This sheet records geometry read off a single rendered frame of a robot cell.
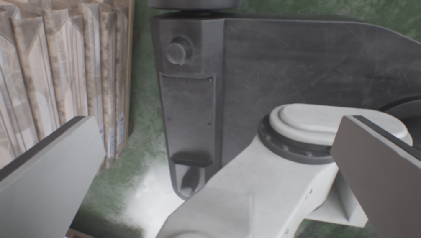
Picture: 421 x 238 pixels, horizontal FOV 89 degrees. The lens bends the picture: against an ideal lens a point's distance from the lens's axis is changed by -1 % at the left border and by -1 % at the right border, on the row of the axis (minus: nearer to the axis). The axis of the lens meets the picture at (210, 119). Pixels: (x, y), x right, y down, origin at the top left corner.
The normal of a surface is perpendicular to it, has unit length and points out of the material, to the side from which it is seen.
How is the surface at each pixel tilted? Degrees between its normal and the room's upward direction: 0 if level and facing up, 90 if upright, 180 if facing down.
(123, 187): 0
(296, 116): 90
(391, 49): 0
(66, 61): 90
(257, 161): 90
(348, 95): 0
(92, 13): 90
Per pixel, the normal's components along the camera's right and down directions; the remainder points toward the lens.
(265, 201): 0.00, -0.86
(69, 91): 0.95, 0.32
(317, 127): -0.14, -0.25
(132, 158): -0.19, 0.50
